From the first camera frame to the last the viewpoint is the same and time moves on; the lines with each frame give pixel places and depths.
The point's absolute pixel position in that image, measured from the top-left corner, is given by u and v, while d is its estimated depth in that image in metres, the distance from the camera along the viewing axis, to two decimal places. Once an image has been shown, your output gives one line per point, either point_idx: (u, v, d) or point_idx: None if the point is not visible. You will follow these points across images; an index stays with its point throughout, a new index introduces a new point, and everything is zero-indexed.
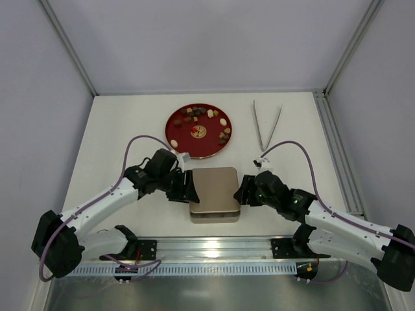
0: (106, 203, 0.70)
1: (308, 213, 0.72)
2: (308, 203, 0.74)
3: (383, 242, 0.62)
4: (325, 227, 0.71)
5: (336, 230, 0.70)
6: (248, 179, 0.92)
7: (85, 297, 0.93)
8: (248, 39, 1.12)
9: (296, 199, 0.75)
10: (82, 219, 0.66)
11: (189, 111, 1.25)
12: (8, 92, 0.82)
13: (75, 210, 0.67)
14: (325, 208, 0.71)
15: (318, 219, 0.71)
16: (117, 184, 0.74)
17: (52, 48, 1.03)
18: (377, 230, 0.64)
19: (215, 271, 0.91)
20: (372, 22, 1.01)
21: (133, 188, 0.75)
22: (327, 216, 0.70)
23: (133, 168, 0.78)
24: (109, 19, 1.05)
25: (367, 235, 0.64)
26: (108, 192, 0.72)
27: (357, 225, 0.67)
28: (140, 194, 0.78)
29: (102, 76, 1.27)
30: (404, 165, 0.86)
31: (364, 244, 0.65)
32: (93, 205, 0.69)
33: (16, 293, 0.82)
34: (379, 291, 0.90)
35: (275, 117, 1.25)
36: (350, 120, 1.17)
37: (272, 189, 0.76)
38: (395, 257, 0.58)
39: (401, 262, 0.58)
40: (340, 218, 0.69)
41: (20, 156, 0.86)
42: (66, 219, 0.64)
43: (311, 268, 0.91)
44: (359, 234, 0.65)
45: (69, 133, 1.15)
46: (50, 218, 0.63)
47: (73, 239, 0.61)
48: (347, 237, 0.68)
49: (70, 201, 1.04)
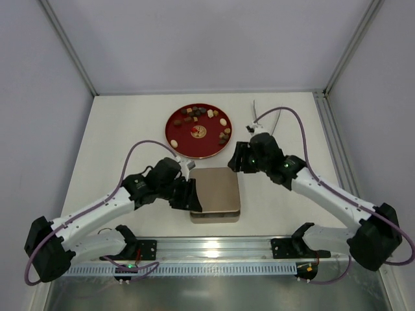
0: (99, 214, 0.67)
1: (296, 177, 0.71)
2: (299, 168, 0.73)
3: (362, 216, 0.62)
4: (310, 194, 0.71)
5: (319, 198, 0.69)
6: (240, 145, 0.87)
7: (84, 297, 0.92)
8: (248, 39, 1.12)
9: (287, 164, 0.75)
10: (72, 230, 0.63)
11: (189, 111, 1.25)
12: (8, 92, 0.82)
13: (66, 219, 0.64)
14: (314, 176, 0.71)
15: (303, 184, 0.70)
16: (113, 194, 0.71)
17: (51, 48, 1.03)
18: (360, 204, 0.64)
19: (215, 271, 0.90)
20: (371, 22, 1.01)
21: (129, 199, 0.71)
22: (313, 183, 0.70)
23: (132, 177, 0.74)
24: (109, 19, 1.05)
25: (349, 208, 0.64)
26: (103, 201, 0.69)
27: (342, 195, 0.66)
28: (137, 205, 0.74)
29: (102, 76, 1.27)
30: (404, 164, 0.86)
31: (342, 216, 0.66)
32: (85, 214, 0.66)
33: (16, 293, 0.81)
34: (379, 291, 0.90)
35: (275, 117, 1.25)
36: (350, 120, 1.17)
37: (266, 149, 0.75)
38: (371, 231, 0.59)
39: (374, 238, 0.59)
40: (327, 188, 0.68)
41: (20, 155, 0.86)
42: (56, 228, 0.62)
43: (311, 268, 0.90)
44: (341, 205, 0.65)
45: (69, 133, 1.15)
46: (41, 225, 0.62)
47: (61, 249, 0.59)
48: (329, 207, 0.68)
49: (70, 201, 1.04)
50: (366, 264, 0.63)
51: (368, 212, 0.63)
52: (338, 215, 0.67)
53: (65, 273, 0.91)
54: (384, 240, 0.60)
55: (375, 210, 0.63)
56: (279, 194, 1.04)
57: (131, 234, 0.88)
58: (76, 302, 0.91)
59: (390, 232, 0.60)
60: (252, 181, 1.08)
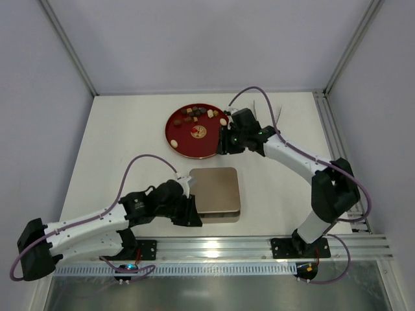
0: (91, 228, 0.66)
1: (266, 141, 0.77)
2: (271, 135, 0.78)
3: (318, 168, 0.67)
4: (278, 157, 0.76)
5: (286, 160, 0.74)
6: (222, 129, 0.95)
7: (84, 297, 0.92)
8: (248, 39, 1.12)
9: (261, 132, 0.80)
10: (62, 238, 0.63)
11: (189, 111, 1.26)
12: (8, 92, 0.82)
13: (60, 226, 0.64)
14: (281, 139, 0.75)
15: (272, 147, 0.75)
16: (110, 208, 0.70)
17: (51, 47, 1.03)
18: (318, 158, 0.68)
19: (215, 271, 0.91)
20: (371, 22, 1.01)
21: (124, 218, 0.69)
22: (281, 145, 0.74)
23: (132, 195, 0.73)
24: (109, 19, 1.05)
25: (308, 162, 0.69)
26: (98, 216, 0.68)
27: (303, 153, 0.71)
28: (131, 224, 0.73)
29: (102, 75, 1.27)
30: (404, 164, 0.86)
31: (303, 170, 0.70)
32: (79, 224, 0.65)
33: (16, 293, 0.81)
34: (379, 291, 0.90)
35: (275, 117, 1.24)
36: (350, 120, 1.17)
37: (241, 121, 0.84)
38: (323, 179, 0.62)
39: (327, 186, 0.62)
40: (292, 148, 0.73)
41: (19, 155, 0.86)
42: (48, 233, 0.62)
43: (311, 268, 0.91)
44: (301, 160, 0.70)
45: (69, 133, 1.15)
46: (35, 227, 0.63)
47: (47, 256, 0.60)
48: (292, 165, 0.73)
49: (69, 201, 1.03)
50: (324, 217, 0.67)
51: (324, 165, 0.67)
52: (301, 172, 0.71)
53: (65, 273, 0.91)
54: (340, 196, 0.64)
55: (331, 162, 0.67)
56: (280, 194, 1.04)
57: (132, 236, 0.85)
58: (76, 302, 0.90)
59: (346, 187, 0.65)
60: (251, 182, 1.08)
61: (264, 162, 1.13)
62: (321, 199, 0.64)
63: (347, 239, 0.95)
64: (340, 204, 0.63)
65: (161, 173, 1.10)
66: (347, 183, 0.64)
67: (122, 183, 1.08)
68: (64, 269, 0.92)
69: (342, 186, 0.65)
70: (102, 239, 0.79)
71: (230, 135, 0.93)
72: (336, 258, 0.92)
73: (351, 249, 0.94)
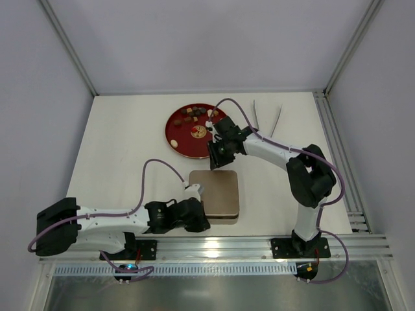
0: (118, 223, 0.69)
1: (246, 139, 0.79)
2: (249, 134, 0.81)
3: (292, 155, 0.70)
4: (259, 152, 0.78)
5: (266, 154, 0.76)
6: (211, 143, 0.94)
7: (84, 297, 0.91)
8: (248, 39, 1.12)
9: (240, 132, 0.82)
10: (91, 223, 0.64)
11: (189, 111, 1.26)
12: (8, 93, 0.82)
13: (92, 212, 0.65)
14: (259, 136, 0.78)
15: (251, 144, 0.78)
16: (136, 210, 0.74)
17: (51, 47, 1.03)
18: (290, 147, 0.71)
19: (215, 271, 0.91)
20: (372, 22, 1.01)
21: (146, 223, 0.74)
22: (258, 141, 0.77)
23: (156, 205, 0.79)
24: (109, 19, 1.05)
25: (282, 152, 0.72)
26: (126, 214, 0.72)
27: (277, 144, 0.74)
28: (147, 231, 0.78)
29: (102, 76, 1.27)
30: (404, 166, 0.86)
31: (281, 161, 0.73)
32: (107, 216, 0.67)
33: (16, 293, 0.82)
34: (379, 291, 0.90)
35: (275, 117, 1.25)
36: (350, 120, 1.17)
37: (222, 127, 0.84)
38: (296, 165, 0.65)
39: (300, 170, 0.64)
40: (269, 142, 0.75)
41: (20, 155, 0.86)
42: (80, 215, 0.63)
43: (311, 268, 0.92)
44: (275, 151, 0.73)
45: (69, 133, 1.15)
46: (69, 205, 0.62)
47: (71, 238, 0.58)
48: (271, 159, 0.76)
49: None
50: (305, 202, 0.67)
51: (297, 152, 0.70)
52: (279, 162, 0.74)
53: (66, 273, 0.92)
54: (316, 181, 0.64)
55: (304, 149, 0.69)
56: (279, 194, 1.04)
57: (133, 237, 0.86)
58: (76, 301, 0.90)
59: (321, 172, 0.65)
60: (251, 182, 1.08)
61: (264, 162, 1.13)
62: (298, 185, 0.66)
63: (347, 239, 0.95)
64: (317, 188, 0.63)
65: (163, 179, 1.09)
66: (322, 167, 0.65)
67: (122, 184, 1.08)
68: (64, 269, 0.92)
69: (318, 172, 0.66)
70: (109, 234, 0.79)
71: (216, 145, 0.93)
72: (336, 258, 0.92)
73: (351, 249, 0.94)
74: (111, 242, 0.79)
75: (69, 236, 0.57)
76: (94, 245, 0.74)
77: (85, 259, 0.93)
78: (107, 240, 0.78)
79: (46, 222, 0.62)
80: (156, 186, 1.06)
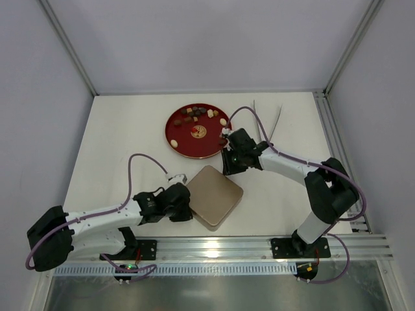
0: (111, 220, 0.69)
1: (261, 153, 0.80)
2: (264, 148, 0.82)
3: (310, 170, 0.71)
4: (275, 167, 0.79)
5: (282, 168, 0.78)
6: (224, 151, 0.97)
7: (84, 297, 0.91)
8: (248, 39, 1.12)
9: (255, 146, 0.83)
10: (83, 226, 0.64)
11: (189, 111, 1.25)
12: (8, 93, 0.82)
13: (81, 214, 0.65)
14: (274, 150, 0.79)
15: (266, 158, 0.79)
16: (125, 204, 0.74)
17: (50, 46, 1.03)
18: (308, 161, 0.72)
19: (215, 271, 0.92)
20: (371, 22, 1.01)
21: (139, 213, 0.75)
22: (274, 155, 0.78)
23: (144, 194, 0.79)
24: (109, 19, 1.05)
25: (300, 166, 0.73)
26: (116, 208, 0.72)
27: (294, 158, 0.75)
28: (142, 221, 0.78)
29: (102, 76, 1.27)
30: (404, 166, 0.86)
31: (298, 175, 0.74)
32: (98, 215, 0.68)
33: (15, 293, 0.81)
34: (379, 291, 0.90)
35: (275, 116, 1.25)
36: (350, 120, 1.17)
37: (237, 140, 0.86)
38: (316, 179, 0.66)
39: (320, 186, 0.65)
40: (285, 156, 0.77)
41: (19, 155, 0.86)
42: (70, 220, 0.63)
43: (311, 268, 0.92)
44: (294, 166, 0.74)
45: (69, 133, 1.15)
46: (56, 214, 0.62)
47: (67, 243, 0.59)
48: (289, 172, 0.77)
49: (69, 205, 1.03)
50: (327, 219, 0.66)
51: (316, 166, 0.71)
52: (296, 176, 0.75)
53: (66, 273, 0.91)
54: (339, 196, 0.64)
55: (322, 164, 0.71)
56: (280, 194, 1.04)
57: (132, 234, 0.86)
58: (76, 301, 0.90)
59: (343, 186, 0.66)
60: (251, 181, 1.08)
61: None
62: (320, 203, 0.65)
63: (347, 239, 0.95)
64: (338, 203, 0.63)
65: (163, 179, 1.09)
66: (343, 182, 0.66)
67: (122, 184, 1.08)
68: (64, 269, 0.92)
69: (340, 187, 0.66)
70: (106, 235, 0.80)
71: (230, 153, 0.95)
72: (336, 258, 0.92)
73: (351, 249, 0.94)
74: (110, 242, 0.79)
75: (66, 241, 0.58)
76: (94, 248, 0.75)
77: (85, 259, 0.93)
78: (106, 241, 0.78)
79: (35, 238, 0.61)
80: (154, 185, 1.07)
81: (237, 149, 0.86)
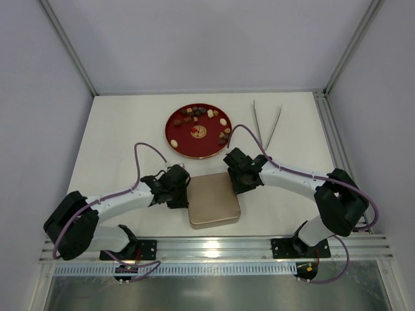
0: (127, 200, 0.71)
1: (261, 170, 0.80)
2: (263, 162, 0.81)
3: (318, 183, 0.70)
4: (278, 181, 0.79)
5: (285, 182, 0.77)
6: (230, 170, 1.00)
7: (84, 297, 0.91)
8: (248, 39, 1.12)
9: (253, 162, 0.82)
10: (105, 206, 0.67)
11: (189, 111, 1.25)
12: (8, 93, 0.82)
13: (102, 195, 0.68)
14: (274, 164, 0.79)
15: (268, 173, 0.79)
16: (137, 184, 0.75)
17: (50, 46, 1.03)
18: (314, 175, 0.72)
19: (215, 271, 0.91)
20: (371, 22, 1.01)
21: (150, 192, 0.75)
22: (275, 170, 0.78)
23: (149, 176, 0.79)
24: (109, 19, 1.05)
25: (305, 180, 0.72)
26: (130, 189, 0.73)
27: (299, 172, 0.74)
28: (152, 202, 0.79)
29: (102, 76, 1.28)
30: (404, 166, 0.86)
31: (304, 189, 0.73)
32: (116, 196, 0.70)
33: (15, 293, 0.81)
34: (379, 291, 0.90)
35: (275, 116, 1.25)
36: (350, 120, 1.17)
37: (233, 159, 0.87)
38: (326, 194, 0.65)
39: (332, 200, 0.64)
40: (287, 170, 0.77)
41: (19, 155, 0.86)
42: (91, 201, 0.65)
43: (311, 268, 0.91)
44: (299, 179, 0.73)
45: (69, 133, 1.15)
46: (75, 199, 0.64)
47: (94, 221, 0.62)
48: (293, 186, 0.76)
49: (74, 188, 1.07)
50: (340, 232, 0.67)
51: (322, 179, 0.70)
52: (302, 190, 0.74)
53: (65, 273, 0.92)
54: (350, 208, 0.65)
55: (329, 176, 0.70)
56: (281, 194, 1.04)
57: (130, 230, 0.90)
58: (76, 301, 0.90)
59: (352, 195, 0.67)
60: None
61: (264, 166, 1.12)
62: (332, 218, 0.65)
63: (347, 239, 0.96)
64: (350, 216, 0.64)
65: None
66: (352, 192, 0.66)
67: (122, 184, 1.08)
68: (64, 269, 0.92)
69: (349, 197, 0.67)
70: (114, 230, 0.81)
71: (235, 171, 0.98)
72: (336, 258, 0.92)
73: (351, 249, 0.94)
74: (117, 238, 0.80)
75: (93, 219, 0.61)
76: (106, 240, 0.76)
77: (85, 259, 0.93)
78: (115, 234, 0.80)
79: (57, 227, 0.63)
80: None
81: (237, 169, 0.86)
